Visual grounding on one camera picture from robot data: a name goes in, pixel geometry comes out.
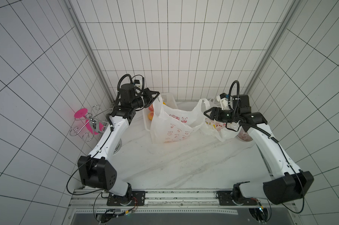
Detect white bag red lettering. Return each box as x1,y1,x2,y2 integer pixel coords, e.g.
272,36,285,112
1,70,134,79
150,96,210,144

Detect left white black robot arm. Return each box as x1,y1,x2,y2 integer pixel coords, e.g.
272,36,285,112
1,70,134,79
77,83,160,205

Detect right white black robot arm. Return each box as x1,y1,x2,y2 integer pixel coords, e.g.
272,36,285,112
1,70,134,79
204,93,314,205

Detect pink peach back left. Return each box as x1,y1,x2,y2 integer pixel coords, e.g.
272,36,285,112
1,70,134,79
148,105,154,112

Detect yellow pink peach front left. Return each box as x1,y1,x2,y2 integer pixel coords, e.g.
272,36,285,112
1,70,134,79
148,112,154,121

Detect white bag cartoon print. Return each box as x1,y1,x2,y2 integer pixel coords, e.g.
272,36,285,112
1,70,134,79
200,117,240,142

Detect white perforated plastic basket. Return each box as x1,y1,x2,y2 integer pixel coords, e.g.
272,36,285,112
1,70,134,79
142,93,179,133

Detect pink wine glass lower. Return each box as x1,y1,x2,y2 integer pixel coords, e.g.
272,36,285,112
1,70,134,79
85,119,104,135

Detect pink wine glass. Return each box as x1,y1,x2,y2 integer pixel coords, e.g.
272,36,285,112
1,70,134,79
74,108,88,119
85,119,104,135

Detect pink wine glass upper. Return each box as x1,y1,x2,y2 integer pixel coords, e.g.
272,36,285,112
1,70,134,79
74,108,88,119

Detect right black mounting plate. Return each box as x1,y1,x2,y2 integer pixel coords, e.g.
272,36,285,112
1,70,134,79
215,190,257,206

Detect black mounting plate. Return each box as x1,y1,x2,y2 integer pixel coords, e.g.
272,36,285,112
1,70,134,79
107,191,146,207
215,190,257,206

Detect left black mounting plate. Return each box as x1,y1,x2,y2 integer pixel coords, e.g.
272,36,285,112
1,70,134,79
107,191,146,207

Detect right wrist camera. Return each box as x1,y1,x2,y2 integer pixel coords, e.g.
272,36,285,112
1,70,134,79
216,93,232,110

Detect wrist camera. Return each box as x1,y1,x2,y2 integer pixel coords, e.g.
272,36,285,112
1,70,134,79
216,93,232,110
132,76,145,89

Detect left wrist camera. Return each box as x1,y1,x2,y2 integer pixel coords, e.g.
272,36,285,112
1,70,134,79
132,76,145,89

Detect chrome wire glass rack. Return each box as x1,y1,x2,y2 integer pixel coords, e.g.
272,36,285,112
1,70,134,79
69,105,114,142

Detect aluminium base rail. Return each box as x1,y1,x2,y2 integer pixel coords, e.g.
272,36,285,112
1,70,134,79
63,189,302,225

